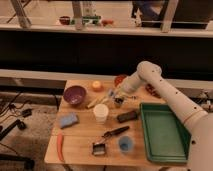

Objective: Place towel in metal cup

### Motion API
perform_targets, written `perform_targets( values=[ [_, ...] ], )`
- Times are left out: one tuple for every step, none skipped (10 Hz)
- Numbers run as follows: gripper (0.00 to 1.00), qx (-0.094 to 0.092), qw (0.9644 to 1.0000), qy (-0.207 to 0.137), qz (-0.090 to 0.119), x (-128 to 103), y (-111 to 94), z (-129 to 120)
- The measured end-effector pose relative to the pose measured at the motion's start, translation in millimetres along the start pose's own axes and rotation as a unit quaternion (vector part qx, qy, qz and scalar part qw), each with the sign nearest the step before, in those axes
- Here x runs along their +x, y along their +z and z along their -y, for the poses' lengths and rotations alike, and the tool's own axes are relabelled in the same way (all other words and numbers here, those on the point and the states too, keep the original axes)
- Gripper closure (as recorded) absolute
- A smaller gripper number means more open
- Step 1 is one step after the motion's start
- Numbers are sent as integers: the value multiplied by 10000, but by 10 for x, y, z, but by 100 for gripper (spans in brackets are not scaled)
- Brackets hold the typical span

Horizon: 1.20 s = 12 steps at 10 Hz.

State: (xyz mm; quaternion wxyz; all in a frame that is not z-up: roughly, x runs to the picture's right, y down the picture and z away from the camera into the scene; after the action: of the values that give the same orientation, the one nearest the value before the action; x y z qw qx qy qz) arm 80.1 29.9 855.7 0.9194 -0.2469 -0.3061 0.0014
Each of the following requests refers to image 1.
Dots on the orange carrot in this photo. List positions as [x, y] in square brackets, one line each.
[59, 147]

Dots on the purple bowl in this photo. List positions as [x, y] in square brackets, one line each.
[74, 95]

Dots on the white paper cup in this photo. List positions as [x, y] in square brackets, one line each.
[101, 112]

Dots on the small metal cup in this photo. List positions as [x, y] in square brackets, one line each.
[118, 102]

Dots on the green plastic tray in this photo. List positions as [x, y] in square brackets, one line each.
[166, 139]

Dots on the orange round fruit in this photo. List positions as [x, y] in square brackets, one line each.
[96, 85]

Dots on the dark red background bowl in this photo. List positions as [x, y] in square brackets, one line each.
[64, 20]

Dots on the black rectangular block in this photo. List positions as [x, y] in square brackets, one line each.
[132, 115]

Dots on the yellow banana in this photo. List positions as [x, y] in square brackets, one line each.
[97, 101]

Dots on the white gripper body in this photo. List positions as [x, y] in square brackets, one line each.
[117, 92]

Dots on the blue plastic cup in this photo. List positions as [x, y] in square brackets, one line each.
[125, 144]

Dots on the blue towel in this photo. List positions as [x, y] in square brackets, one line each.
[68, 120]

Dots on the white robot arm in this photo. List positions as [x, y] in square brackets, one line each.
[196, 120]

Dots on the green white background toy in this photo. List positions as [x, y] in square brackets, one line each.
[83, 14]

